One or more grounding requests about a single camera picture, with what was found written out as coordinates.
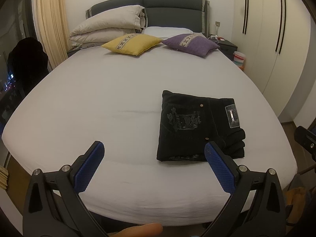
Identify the yellow cushion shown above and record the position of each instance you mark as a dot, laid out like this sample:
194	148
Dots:
132	44

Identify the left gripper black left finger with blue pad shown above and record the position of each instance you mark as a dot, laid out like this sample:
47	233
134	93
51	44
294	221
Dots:
52	204

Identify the white bed mattress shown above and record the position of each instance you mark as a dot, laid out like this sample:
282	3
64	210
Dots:
97	95

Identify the purple cushion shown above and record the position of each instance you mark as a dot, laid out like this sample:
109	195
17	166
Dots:
194	44

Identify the striped colourful bin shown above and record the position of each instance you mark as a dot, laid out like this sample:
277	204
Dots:
239	59

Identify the dark nightstand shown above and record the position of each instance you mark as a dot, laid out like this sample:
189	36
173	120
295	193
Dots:
225	46

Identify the white pillow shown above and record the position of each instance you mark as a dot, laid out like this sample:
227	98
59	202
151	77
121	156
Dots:
165	32

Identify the folded beige duvet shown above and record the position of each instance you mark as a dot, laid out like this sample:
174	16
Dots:
109	25

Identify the white wardrobe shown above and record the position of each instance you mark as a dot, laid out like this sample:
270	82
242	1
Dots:
274	36

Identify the person's left hand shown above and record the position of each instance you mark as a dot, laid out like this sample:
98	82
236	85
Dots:
147	230

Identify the dark grey headboard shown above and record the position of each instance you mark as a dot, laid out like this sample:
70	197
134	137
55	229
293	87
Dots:
190	14

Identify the cream curtain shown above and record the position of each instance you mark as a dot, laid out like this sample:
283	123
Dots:
54	30

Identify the black denim pants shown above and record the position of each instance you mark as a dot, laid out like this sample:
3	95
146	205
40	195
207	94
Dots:
189	122

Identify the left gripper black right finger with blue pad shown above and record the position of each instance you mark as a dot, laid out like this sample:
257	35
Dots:
255	206

